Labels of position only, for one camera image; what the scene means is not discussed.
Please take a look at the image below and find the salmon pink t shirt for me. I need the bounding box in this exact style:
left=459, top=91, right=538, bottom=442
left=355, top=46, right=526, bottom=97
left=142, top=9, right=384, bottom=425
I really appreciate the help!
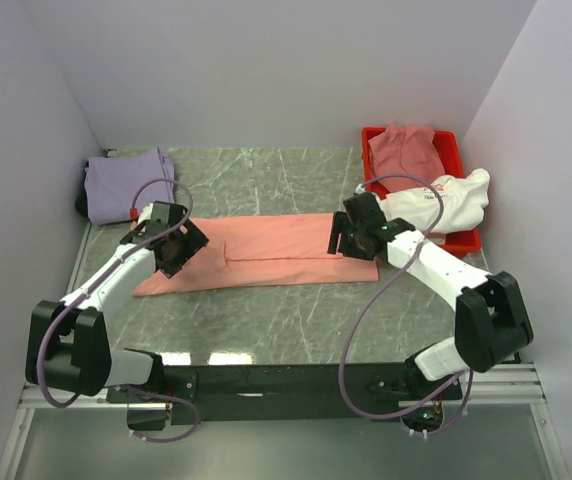
left=133, top=213, right=379, bottom=297

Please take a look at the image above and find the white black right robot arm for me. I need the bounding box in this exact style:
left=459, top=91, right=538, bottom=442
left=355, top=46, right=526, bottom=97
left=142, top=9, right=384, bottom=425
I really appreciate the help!
left=328, top=192, right=534, bottom=399

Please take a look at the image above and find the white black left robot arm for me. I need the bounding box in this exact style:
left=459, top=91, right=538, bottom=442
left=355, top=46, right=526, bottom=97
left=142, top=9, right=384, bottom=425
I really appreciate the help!
left=25, top=202, right=208, bottom=402

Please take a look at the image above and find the dusty pink t shirt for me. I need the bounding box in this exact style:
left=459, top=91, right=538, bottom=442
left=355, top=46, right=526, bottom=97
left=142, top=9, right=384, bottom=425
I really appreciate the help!
left=368, top=124, right=445, bottom=193

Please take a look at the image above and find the folded lavender t shirt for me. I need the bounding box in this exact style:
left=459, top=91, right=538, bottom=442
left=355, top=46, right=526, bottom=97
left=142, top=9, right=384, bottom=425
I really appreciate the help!
left=75, top=147, right=175, bottom=225

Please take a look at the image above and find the red plastic bin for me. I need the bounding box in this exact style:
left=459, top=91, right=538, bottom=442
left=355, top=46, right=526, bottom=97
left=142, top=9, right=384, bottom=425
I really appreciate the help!
left=361, top=126, right=482, bottom=259

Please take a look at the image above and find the white printed t shirt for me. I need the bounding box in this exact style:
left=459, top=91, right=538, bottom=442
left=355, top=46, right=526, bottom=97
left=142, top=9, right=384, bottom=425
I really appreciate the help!
left=379, top=168, right=490, bottom=235

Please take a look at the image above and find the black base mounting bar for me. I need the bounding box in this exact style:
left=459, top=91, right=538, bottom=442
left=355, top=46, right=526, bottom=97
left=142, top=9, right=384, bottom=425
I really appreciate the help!
left=105, top=362, right=465, bottom=432

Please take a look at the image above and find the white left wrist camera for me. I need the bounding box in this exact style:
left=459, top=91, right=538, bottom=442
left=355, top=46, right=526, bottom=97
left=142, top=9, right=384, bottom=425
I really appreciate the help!
left=130, top=203, right=154, bottom=224

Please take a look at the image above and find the aluminium frame rail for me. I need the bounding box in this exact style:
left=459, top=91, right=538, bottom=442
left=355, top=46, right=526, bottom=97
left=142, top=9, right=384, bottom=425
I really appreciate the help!
left=0, top=147, right=567, bottom=480

